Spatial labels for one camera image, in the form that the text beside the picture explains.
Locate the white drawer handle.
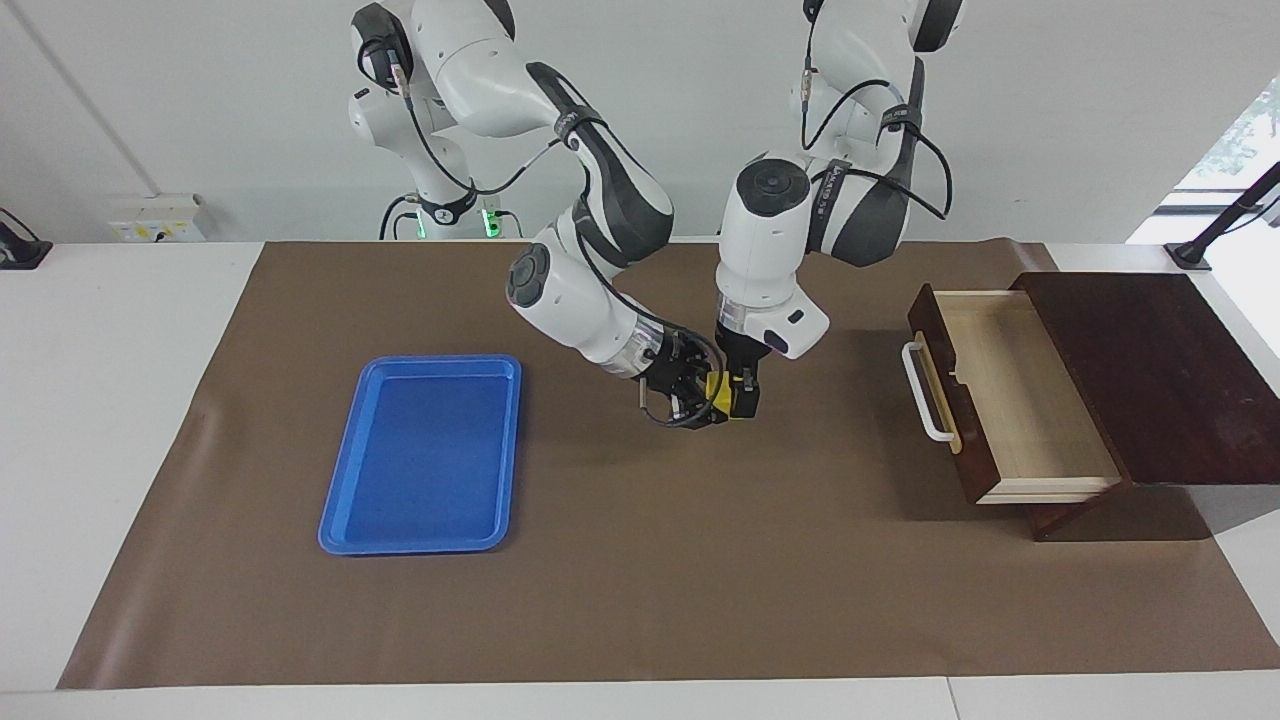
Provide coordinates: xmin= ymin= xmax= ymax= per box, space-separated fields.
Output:
xmin=902 ymin=338 xmax=959 ymax=444

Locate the wooden drawer dark front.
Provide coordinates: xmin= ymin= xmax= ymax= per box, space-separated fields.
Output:
xmin=906 ymin=283 xmax=1132 ymax=506

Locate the brown table mat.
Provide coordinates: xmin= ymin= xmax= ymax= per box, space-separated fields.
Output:
xmin=57 ymin=238 xmax=1280 ymax=691

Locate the blue plastic tray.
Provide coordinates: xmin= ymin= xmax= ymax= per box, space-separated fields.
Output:
xmin=318 ymin=354 xmax=523 ymax=557

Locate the dark wooden cabinet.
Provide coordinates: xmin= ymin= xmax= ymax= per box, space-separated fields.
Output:
xmin=1010 ymin=270 xmax=1280 ymax=542

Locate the black angled monitor stand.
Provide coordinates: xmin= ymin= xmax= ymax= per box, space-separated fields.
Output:
xmin=1165 ymin=160 xmax=1280 ymax=273

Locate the window with outdoor view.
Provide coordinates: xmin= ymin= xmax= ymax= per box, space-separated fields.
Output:
xmin=1125 ymin=75 xmax=1280 ymax=246

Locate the small black stand base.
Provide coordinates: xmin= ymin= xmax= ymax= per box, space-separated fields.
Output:
xmin=0 ymin=207 xmax=53 ymax=271

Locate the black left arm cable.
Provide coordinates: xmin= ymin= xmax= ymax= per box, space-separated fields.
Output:
xmin=798 ymin=0 xmax=956 ymax=221

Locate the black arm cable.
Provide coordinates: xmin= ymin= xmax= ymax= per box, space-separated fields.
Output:
xmin=355 ymin=35 xmax=726 ymax=431
xmin=798 ymin=0 xmax=956 ymax=221

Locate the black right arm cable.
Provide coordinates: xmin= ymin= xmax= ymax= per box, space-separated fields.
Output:
xmin=355 ymin=35 xmax=726 ymax=431

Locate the white wall socket box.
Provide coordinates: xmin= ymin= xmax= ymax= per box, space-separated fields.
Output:
xmin=108 ymin=193 xmax=206 ymax=244

